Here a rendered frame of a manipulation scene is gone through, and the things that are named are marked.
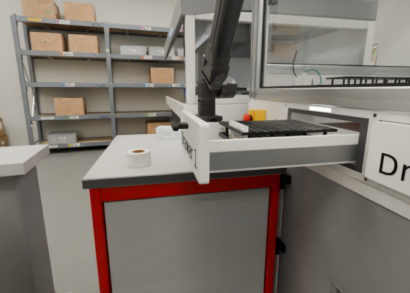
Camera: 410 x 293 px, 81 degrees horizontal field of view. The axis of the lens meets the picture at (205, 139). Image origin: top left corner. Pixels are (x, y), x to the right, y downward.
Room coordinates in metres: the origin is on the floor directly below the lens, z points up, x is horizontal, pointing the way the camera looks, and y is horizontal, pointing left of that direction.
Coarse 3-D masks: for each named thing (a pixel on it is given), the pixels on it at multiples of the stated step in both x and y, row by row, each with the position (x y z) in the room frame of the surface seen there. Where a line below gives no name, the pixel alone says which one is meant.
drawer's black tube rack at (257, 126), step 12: (264, 120) 0.67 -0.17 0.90; (276, 120) 0.67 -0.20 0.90; (288, 120) 0.67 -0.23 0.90; (228, 132) 0.64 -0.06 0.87; (252, 132) 0.48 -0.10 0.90; (264, 132) 0.48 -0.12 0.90; (276, 132) 0.49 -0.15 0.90; (288, 132) 0.50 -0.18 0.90; (300, 132) 0.50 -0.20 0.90; (324, 132) 0.53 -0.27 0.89
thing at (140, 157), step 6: (132, 150) 0.72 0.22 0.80; (138, 150) 0.73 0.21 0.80; (144, 150) 0.72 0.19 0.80; (132, 156) 0.68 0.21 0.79; (138, 156) 0.68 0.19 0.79; (144, 156) 0.69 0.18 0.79; (150, 156) 0.72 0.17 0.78; (132, 162) 0.68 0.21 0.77; (138, 162) 0.68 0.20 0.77; (144, 162) 0.68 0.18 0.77; (150, 162) 0.71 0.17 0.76
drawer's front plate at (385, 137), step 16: (384, 128) 0.41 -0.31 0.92; (400, 128) 0.39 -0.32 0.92; (384, 144) 0.41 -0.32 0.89; (400, 144) 0.38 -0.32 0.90; (368, 160) 0.44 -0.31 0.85; (384, 160) 0.41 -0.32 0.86; (400, 160) 0.38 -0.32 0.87; (368, 176) 0.43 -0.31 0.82; (384, 176) 0.40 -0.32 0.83; (400, 176) 0.37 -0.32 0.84
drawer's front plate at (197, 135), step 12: (192, 120) 0.47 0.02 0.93; (192, 132) 0.47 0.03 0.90; (204, 132) 0.40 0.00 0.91; (192, 144) 0.47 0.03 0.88; (204, 144) 0.40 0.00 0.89; (192, 156) 0.48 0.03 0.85; (204, 156) 0.40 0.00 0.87; (192, 168) 0.48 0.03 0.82; (204, 168) 0.40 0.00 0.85; (204, 180) 0.40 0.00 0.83
